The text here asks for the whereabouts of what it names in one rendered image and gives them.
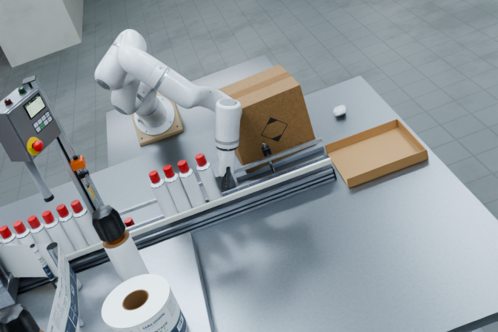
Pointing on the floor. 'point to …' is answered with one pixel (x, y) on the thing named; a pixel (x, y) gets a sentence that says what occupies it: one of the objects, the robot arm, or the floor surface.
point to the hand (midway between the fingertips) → (224, 183)
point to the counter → (38, 7)
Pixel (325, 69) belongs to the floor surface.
